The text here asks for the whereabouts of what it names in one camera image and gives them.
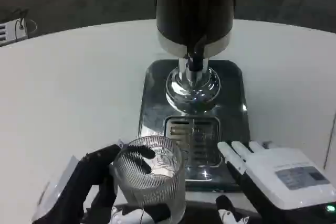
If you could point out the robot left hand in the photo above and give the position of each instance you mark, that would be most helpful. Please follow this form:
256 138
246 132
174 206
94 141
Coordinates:
78 184

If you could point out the clear ribbed glass cup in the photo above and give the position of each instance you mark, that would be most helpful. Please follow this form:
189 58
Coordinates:
155 182

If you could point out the steel drip tray base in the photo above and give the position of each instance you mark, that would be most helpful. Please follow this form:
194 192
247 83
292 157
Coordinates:
233 108

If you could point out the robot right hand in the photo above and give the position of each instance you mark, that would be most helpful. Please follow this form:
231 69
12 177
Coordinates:
265 171

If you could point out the black dispenser tap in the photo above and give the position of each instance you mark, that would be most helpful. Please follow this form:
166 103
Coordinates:
196 53

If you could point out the white box device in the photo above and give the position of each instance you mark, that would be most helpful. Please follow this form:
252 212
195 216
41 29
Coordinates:
6 32

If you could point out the black drink dispenser chrome stand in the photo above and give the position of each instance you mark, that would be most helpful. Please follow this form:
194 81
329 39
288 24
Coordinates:
194 6

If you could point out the steel drip grid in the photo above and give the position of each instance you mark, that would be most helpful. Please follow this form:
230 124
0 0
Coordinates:
199 140

